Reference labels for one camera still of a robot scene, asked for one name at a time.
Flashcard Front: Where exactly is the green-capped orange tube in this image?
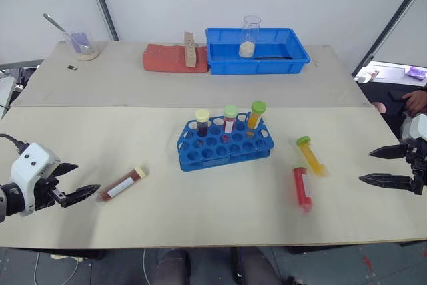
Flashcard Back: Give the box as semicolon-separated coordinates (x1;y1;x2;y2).
246;100;268;131

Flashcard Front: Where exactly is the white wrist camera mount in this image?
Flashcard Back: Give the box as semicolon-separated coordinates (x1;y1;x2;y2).
400;114;427;144
9;142;62;218

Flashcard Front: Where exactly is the bystander in black clothing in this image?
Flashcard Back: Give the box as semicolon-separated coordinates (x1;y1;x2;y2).
358;80;427;139

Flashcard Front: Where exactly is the wooden block with holes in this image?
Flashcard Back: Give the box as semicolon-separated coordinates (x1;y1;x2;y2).
183;31;198;69

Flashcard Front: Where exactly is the yellow-capped dark purple tube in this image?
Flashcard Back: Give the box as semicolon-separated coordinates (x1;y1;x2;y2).
195;109;211;139

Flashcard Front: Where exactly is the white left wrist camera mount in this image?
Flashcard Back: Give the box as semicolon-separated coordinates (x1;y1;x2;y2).
9;142;62;218

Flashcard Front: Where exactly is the blue test tube rack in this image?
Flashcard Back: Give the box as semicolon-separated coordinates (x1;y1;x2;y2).
176;112;276;173

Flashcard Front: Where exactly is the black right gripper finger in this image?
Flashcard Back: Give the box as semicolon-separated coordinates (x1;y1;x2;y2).
358;172;417;193
368;144;409;160

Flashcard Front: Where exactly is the small white bottle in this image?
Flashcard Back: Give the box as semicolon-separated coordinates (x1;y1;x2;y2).
354;69;382;85

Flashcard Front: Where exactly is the bystander bare hand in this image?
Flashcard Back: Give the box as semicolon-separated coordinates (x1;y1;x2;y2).
401;89;427;116

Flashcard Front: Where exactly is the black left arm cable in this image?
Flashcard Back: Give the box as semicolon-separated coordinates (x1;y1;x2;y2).
0;133;30;153

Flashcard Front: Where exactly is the green-capped yellow tube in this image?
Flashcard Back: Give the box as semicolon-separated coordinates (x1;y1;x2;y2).
296;135;330;178

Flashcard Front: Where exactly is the grey diagonal metal pole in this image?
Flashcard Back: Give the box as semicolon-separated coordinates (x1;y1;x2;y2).
84;0;120;42

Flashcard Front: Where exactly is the red folded cloth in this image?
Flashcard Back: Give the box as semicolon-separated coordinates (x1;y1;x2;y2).
142;43;210;73

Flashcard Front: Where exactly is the blue plastic bin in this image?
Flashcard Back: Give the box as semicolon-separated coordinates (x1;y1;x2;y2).
205;27;312;76

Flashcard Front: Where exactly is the tall clear beaker with grains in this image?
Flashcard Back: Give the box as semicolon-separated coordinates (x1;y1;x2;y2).
238;15;262;59

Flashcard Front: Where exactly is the dark diagonal metal pole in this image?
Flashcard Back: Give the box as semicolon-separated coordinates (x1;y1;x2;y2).
351;0;427;77

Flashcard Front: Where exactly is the metal spoon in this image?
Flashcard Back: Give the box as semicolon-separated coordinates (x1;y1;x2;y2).
43;13;93;56

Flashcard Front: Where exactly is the purple crumpled item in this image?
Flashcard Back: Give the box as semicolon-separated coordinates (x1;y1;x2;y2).
404;65;427;81

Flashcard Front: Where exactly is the black flat strip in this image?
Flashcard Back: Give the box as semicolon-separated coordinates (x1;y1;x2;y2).
252;55;295;61

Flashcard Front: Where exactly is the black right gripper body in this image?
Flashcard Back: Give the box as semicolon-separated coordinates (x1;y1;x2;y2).
405;139;427;196

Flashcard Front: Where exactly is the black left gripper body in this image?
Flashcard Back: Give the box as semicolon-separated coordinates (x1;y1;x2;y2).
33;174;67;211

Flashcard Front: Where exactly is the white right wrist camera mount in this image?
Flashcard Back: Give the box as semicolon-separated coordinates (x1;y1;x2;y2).
400;114;427;144

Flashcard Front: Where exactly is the grey equipment with cables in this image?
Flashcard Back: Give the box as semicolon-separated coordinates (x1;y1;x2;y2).
0;60;46;119

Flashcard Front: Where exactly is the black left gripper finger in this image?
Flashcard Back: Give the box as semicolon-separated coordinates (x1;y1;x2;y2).
61;184;101;208
52;162;79;178

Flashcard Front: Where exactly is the red-capped red tube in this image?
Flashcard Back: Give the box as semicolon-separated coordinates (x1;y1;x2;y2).
292;165;315;214

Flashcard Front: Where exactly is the cream-capped dark red tube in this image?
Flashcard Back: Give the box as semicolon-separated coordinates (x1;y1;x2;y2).
95;165;150;203

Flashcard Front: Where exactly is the light-green-capped red labelled tube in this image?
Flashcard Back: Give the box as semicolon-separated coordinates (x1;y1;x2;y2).
222;104;239;136

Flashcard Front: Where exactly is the white floor cable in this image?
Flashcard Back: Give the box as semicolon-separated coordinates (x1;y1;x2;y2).
32;250;81;285

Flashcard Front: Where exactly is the clear beaker with purple label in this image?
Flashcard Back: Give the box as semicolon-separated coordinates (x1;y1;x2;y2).
63;30;100;62

